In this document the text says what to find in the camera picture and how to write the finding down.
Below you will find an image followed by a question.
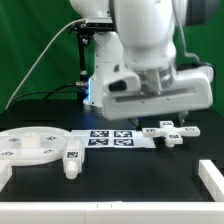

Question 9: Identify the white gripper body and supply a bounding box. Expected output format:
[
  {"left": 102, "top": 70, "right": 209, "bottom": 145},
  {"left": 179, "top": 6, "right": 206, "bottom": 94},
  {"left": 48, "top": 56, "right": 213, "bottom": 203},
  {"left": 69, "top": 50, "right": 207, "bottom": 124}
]
[{"left": 103, "top": 66, "right": 213, "bottom": 120}]

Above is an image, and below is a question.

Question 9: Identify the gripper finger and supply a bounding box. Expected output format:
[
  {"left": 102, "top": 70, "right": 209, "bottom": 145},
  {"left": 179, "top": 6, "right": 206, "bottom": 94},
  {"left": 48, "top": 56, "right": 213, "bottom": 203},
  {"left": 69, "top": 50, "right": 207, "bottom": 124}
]
[{"left": 178, "top": 111, "right": 189, "bottom": 126}]

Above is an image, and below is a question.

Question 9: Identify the white cross-shaped table base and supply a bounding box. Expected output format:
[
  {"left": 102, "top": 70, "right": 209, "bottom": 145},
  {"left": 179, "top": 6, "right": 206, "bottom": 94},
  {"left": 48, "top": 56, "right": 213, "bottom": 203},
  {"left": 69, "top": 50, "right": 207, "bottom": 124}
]
[{"left": 142, "top": 121, "right": 201, "bottom": 147}]

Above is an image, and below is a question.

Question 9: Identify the white round table top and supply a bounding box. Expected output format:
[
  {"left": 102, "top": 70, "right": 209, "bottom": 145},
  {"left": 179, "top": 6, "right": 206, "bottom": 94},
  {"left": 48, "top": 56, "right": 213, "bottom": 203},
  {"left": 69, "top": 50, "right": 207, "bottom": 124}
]
[{"left": 0, "top": 126, "right": 75, "bottom": 166}]

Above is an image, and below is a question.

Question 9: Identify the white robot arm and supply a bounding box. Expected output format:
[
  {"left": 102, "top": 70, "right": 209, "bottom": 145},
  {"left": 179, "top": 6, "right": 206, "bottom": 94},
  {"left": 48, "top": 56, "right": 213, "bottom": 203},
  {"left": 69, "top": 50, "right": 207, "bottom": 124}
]
[{"left": 70, "top": 0, "right": 221, "bottom": 120}]

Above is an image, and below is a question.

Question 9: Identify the white fiducial marker sheet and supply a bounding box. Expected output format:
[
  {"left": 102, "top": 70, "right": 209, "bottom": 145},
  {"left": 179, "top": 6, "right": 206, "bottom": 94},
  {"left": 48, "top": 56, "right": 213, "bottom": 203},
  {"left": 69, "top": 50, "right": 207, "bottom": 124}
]
[{"left": 72, "top": 129, "right": 155, "bottom": 149}]

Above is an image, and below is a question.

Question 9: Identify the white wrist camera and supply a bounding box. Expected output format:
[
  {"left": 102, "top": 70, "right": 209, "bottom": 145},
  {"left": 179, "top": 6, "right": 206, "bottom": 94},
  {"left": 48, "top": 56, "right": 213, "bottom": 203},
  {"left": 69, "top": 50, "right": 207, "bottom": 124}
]
[{"left": 103, "top": 69, "right": 141, "bottom": 95}]

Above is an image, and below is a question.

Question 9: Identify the black cable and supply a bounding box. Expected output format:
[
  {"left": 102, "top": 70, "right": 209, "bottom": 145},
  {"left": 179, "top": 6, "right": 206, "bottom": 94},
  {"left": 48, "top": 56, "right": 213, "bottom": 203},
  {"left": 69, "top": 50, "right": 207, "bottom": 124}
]
[{"left": 6, "top": 83, "right": 84, "bottom": 109}]

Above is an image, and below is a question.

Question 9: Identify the white fence frame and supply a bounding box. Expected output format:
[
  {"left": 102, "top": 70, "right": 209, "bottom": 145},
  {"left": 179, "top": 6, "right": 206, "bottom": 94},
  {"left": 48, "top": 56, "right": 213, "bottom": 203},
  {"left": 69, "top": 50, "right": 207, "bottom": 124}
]
[{"left": 0, "top": 160, "right": 224, "bottom": 224}]

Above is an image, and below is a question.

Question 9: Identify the black camera stand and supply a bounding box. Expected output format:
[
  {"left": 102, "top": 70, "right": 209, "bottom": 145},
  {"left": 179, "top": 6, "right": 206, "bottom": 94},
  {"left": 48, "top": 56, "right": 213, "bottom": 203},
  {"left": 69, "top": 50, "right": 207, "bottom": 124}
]
[{"left": 68, "top": 18, "right": 114, "bottom": 101}]

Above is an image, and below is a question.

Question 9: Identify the white cable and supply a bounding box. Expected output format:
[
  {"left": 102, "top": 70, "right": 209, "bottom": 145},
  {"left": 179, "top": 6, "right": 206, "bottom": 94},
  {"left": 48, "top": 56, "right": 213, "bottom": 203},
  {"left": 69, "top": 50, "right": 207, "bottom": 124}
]
[{"left": 4, "top": 18, "right": 87, "bottom": 111}]

